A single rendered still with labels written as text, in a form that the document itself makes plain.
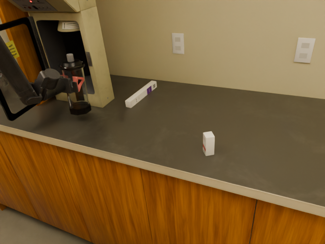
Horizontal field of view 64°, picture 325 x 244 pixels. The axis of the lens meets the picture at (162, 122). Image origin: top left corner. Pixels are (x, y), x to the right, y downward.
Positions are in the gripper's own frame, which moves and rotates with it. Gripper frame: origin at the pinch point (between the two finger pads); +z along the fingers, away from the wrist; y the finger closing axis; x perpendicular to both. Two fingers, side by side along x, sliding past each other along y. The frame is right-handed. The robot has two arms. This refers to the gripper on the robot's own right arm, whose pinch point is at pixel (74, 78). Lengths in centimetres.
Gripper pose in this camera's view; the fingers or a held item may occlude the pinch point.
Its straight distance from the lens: 125.9
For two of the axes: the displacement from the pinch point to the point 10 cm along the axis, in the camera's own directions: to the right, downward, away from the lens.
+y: -9.2, -1.5, 3.5
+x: 0.3, 8.8, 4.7
